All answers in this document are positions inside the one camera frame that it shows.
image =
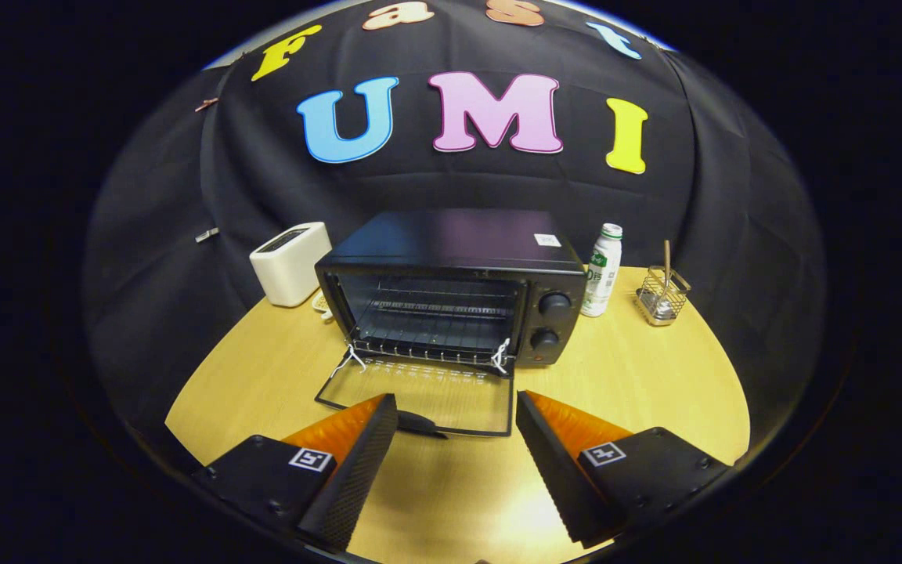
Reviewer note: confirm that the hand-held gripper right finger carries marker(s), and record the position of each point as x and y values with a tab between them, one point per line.
561	478

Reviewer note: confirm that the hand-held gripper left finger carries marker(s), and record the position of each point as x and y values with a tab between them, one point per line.
357	478

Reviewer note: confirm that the black toaster oven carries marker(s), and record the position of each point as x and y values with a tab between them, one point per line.
459	235

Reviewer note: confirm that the white bread toaster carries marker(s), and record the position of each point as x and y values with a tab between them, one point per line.
286	270

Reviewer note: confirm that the white green-label bottle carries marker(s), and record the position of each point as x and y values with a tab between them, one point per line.
600	274

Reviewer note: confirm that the wooden stick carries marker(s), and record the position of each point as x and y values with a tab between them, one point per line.
666	258

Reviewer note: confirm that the silver cloth clip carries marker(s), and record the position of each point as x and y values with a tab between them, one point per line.
207	234

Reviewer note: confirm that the red cloth clip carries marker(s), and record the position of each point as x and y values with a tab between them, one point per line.
206	103

